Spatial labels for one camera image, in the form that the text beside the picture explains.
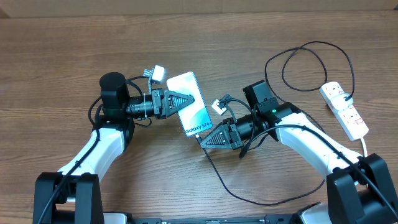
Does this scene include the Samsung Galaxy smartphone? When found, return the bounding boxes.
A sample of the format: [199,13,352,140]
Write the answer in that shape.
[166,72,213,136]

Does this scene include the black USB charging cable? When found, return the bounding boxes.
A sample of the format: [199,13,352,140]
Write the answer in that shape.
[195,40,356,207]

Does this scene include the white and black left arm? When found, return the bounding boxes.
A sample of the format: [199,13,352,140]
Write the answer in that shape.
[33,72,195,224]

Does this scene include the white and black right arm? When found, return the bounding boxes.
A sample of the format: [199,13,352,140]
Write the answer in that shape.
[197,80,397,224]

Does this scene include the white USB charger adapter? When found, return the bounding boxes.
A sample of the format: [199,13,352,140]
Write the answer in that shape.
[328,93,353,112]

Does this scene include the white power extension strip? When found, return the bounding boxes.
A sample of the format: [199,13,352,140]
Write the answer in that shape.
[319,82,369,141]

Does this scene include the white power strip cord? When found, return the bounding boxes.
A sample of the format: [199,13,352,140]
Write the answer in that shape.
[359,137,369,158]

